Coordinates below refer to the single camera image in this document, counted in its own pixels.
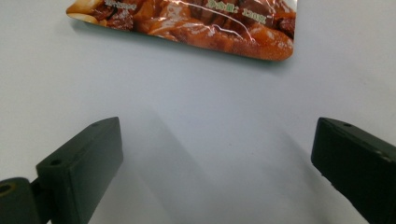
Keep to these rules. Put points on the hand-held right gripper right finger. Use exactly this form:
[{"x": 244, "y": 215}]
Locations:
[{"x": 358, "y": 165}]

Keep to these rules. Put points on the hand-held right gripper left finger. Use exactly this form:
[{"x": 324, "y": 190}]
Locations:
[{"x": 79, "y": 174}]

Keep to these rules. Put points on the orange glossy food packet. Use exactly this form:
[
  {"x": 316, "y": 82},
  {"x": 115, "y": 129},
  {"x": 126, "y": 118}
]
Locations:
[{"x": 199, "y": 26}]

